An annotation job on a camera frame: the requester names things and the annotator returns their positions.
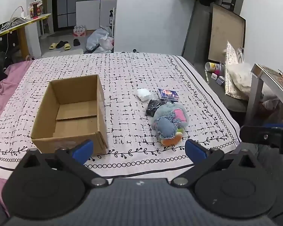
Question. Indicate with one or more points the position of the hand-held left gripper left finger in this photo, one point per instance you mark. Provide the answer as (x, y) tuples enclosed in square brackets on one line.
[(81, 150)]

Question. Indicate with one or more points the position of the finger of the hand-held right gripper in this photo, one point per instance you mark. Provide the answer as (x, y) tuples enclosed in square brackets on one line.
[(257, 135)]

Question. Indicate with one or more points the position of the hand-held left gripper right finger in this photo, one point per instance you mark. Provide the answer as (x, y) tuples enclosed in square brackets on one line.
[(196, 151)]

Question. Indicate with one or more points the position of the brown cardboard box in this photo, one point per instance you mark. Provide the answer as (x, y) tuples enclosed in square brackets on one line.
[(49, 131)]

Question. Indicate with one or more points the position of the grey blue plush toy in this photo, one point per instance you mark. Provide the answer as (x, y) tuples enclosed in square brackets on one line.
[(169, 122)]

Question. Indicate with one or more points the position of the black items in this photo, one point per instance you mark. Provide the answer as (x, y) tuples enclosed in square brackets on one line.
[(153, 107)]

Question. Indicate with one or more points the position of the blue printed tissue pack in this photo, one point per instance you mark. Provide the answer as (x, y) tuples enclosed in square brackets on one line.
[(168, 94)]

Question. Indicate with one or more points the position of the grey side table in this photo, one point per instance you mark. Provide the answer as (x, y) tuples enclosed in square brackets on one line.
[(254, 91)]

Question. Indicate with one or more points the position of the patterned clear plastic bag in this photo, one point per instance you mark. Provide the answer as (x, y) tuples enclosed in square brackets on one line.
[(235, 77)]

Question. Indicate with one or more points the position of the purple cube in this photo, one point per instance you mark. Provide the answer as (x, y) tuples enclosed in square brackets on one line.
[(220, 80)]

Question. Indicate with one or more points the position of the white charger cube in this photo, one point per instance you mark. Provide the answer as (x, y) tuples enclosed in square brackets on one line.
[(214, 76)]

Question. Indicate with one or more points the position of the small pink item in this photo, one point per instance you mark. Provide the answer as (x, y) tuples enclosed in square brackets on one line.
[(217, 72)]

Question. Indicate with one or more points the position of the white tissue pack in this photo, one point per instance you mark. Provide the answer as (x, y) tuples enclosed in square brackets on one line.
[(143, 94)]

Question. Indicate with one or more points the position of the yellow white can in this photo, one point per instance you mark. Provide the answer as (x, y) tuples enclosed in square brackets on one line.
[(212, 66)]

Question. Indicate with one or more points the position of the black patterned white bed blanket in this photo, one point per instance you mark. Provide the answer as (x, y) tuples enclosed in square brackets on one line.
[(132, 75)]

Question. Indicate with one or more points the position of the white floor mat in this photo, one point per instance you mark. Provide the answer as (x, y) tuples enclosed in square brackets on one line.
[(61, 53)]

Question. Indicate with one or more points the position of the pink bed sheet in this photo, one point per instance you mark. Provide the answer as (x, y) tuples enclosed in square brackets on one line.
[(4, 84)]

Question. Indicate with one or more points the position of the black framed wooden board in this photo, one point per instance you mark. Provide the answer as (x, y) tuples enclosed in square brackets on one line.
[(226, 35)]

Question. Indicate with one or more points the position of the yellow slipper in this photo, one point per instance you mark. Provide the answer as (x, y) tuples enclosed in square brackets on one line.
[(66, 46), (52, 46)]

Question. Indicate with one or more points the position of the white plastic bag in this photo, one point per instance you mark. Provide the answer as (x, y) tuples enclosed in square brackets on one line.
[(106, 44)]

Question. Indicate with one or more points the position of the grey plastic bag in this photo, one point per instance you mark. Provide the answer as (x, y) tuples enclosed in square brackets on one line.
[(96, 37)]

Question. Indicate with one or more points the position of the dark grey panel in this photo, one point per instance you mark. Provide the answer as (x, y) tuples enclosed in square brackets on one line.
[(198, 33)]

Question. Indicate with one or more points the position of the pack of water bottles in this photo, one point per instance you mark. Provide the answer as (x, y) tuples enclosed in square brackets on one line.
[(79, 31)]

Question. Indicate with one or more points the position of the black white dotted cloth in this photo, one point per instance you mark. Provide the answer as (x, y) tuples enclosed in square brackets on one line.
[(7, 43)]

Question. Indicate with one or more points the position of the spray bottle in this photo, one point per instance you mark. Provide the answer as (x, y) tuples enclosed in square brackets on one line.
[(111, 17)]

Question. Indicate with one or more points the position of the white cabinet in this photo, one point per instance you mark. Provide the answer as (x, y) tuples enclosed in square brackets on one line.
[(94, 13)]

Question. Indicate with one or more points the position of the yellow edged ironing board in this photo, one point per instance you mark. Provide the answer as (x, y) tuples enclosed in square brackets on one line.
[(21, 24)]

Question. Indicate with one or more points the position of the dark glass door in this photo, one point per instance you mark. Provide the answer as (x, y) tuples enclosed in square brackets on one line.
[(63, 4)]

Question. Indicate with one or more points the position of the red snack bags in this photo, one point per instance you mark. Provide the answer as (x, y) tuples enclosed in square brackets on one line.
[(36, 9)]

